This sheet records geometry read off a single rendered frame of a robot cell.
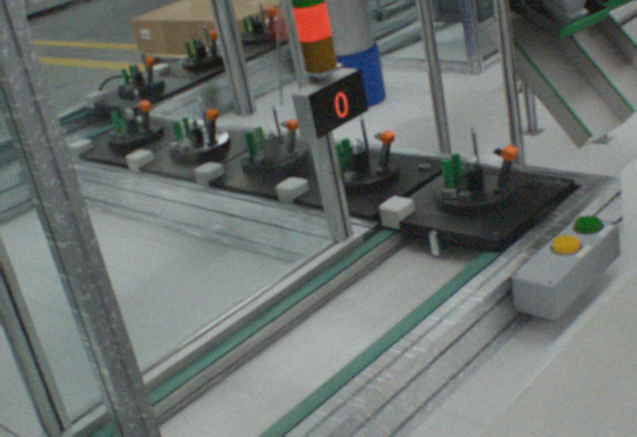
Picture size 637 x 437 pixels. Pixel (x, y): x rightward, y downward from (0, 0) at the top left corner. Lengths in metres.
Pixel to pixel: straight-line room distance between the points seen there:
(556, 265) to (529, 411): 0.24
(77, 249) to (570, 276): 0.80
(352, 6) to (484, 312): 1.26
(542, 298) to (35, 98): 0.83
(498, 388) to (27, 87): 0.81
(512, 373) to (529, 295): 0.12
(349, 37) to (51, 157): 1.72
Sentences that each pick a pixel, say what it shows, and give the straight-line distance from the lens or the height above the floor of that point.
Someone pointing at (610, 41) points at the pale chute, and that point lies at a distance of 1.92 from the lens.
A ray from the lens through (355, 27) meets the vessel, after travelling 2.41.
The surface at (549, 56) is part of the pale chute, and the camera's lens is 1.78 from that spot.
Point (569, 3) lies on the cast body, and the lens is 1.63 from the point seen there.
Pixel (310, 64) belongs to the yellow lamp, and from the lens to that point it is 1.39.
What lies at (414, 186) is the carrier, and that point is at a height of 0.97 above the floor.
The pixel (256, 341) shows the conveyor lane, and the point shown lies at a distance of 1.36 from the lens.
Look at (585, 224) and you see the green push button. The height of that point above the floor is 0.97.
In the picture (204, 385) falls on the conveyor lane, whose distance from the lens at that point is 1.32.
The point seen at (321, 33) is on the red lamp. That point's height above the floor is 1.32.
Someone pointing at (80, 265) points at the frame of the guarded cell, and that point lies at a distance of 0.77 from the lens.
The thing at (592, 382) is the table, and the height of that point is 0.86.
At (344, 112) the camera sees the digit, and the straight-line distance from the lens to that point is 1.42.
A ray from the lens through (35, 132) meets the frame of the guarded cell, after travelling 0.74.
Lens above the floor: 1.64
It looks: 24 degrees down
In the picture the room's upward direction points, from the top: 12 degrees counter-clockwise
